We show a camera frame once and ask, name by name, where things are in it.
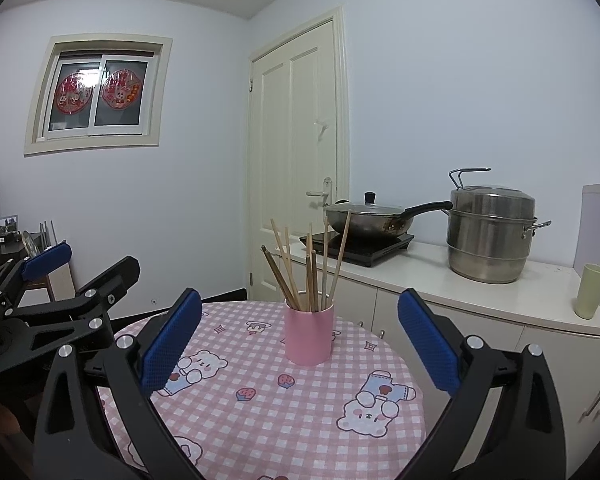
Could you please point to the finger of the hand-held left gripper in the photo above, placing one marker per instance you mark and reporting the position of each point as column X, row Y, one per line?
column 50, row 260
column 120, row 272

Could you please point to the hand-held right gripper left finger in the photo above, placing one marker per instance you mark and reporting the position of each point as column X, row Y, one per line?
column 172, row 345

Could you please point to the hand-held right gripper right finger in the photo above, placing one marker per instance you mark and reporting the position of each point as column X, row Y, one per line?
column 430, row 345

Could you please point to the pink cup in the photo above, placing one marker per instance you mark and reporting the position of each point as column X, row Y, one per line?
column 307, row 340

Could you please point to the bunch of wooden chopsticks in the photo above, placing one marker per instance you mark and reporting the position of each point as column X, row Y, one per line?
column 310, row 285

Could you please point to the round silver clock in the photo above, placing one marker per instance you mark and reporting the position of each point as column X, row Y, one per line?
column 31, row 246

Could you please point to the metal rods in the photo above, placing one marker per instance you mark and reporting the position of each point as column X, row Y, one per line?
column 47, row 235

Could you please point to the white counter cabinet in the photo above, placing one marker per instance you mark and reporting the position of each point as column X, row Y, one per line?
column 430, row 280

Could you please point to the black induction cooker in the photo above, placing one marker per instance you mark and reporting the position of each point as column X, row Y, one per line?
column 375, row 252

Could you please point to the stainless steel steamer pot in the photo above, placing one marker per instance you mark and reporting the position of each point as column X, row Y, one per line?
column 485, row 240

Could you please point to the pink checked tablecloth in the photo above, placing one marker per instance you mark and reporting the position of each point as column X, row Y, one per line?
column 260, row 435

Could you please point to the glass wok lid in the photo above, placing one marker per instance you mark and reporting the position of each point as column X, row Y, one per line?
column 365, row 206

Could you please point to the pale green cup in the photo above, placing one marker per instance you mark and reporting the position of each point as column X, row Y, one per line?
column 591, row 295

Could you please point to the red round window decal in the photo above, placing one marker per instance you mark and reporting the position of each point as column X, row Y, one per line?
column 120, row 89
column 72, row 92

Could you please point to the white framed window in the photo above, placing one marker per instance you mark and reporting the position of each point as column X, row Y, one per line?
column 100, row 95

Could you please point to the cream panel door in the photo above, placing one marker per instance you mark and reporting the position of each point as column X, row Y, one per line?
column 300, row 135

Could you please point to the white door hook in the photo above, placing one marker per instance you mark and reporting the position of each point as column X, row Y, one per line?
column 322, row 127

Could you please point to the small photo frame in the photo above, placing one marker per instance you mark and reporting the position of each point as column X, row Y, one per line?
column 7, row 225

